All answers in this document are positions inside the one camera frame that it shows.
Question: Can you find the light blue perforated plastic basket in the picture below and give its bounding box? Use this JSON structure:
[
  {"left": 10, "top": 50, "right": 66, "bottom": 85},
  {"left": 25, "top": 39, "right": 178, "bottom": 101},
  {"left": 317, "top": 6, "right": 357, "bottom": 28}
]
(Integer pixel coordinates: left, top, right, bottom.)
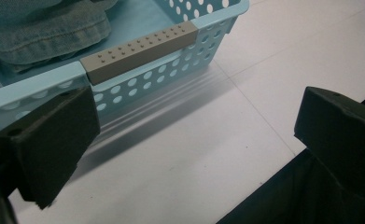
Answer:
[{"left": 0, "top": 0, "right": 250, "bottom": 133}]

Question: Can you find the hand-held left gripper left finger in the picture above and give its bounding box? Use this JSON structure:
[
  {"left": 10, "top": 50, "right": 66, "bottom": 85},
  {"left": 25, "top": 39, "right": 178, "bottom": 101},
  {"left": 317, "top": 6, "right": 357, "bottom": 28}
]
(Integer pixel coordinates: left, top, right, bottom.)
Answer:
[{"left": 0, "top": 86, "right": 102, "bottom": 211}]

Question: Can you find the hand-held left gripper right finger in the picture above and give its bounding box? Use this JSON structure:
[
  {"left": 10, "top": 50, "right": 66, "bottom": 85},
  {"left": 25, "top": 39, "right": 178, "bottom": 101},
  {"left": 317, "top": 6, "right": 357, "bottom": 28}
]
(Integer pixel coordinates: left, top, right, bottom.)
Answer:
[{"left": 293, "top": 86, "right": 365, "bottom": 203}]

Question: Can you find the white table cover board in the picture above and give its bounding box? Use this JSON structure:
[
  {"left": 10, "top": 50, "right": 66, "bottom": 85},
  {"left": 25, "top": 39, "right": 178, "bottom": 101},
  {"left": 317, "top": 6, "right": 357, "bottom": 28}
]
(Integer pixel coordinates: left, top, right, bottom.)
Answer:
[{"left": 0, "top": 0, "right": 365, "bottom": 224}]

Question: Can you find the blue denim garment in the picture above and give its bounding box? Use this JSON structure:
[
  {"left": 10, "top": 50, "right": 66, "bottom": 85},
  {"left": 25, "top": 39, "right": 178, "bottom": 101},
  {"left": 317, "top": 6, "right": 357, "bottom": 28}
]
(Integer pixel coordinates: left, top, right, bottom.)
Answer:
[{"left": 0, "top": 0, "right": 119, "bottom": 74}]

